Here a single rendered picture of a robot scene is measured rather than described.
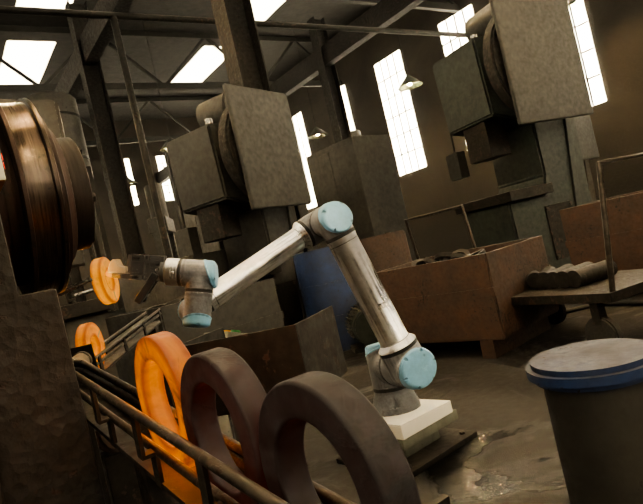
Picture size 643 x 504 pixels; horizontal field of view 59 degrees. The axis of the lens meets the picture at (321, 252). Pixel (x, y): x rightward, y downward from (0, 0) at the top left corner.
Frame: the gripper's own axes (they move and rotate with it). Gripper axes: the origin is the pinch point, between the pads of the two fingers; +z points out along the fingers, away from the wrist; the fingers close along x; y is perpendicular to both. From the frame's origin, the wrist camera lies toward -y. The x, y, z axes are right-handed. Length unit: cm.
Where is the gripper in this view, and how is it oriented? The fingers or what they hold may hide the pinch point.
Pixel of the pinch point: (104, 274)
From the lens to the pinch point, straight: 200.0
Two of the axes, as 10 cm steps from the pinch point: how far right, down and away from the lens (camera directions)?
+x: 0.0, 0.1, -10.0
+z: -10.0, -0.5, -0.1
